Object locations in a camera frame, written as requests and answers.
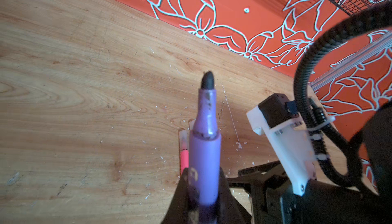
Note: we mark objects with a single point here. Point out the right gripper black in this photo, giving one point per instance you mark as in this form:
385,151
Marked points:
274,202

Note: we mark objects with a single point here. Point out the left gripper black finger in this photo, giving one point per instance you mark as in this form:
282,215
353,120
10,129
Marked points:
178,210

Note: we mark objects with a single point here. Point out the purple marker pen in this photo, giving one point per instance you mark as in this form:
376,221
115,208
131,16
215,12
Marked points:
204,156

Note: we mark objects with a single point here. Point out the pink marker pen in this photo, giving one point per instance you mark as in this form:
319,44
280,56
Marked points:
184,150

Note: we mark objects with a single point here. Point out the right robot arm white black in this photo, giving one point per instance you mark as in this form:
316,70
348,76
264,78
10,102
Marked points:
368,155

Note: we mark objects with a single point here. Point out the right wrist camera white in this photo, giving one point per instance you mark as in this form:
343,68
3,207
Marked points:
278,118

